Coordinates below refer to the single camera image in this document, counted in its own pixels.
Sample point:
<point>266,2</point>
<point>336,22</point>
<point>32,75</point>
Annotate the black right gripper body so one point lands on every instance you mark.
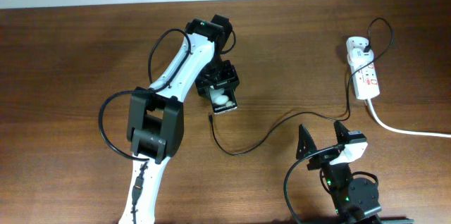
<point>323,160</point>

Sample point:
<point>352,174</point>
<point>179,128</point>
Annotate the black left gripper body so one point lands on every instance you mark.
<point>219,73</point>

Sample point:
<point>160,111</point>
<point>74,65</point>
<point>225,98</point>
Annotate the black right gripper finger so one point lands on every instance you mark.
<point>306,145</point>
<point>341,132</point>

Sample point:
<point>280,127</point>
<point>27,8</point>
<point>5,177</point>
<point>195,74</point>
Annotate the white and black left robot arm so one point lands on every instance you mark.
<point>156,118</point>

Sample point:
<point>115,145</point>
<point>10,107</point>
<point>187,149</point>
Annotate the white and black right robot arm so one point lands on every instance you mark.
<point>354,194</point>

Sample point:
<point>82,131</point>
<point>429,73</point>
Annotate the white usb charger adapter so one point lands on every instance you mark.
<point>357,57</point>

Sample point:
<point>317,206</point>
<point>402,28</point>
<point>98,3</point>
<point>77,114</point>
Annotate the white power strip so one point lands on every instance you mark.
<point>364,76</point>

